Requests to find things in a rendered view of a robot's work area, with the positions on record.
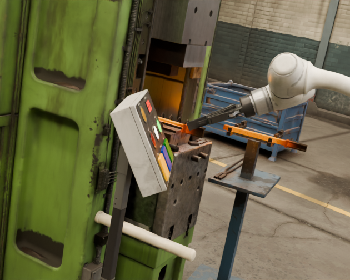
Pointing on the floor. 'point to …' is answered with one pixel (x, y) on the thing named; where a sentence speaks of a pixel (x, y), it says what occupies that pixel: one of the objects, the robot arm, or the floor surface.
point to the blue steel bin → (220, 91)
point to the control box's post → (116, 225)
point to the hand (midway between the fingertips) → (196, 123)
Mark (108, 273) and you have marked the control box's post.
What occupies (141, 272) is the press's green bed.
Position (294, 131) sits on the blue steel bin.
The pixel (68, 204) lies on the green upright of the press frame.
